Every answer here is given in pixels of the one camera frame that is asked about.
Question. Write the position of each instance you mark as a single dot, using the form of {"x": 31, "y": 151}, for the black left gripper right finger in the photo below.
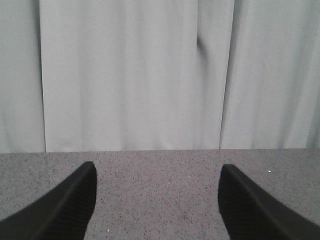
{"x": 250, "y": 213}

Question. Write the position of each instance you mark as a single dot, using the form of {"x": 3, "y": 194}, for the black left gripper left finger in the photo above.
{"x": 61, "y": 214}

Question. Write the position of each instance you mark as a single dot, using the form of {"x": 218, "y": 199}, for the grey-green pleated curtain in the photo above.
{"x": 109, "y": 75}

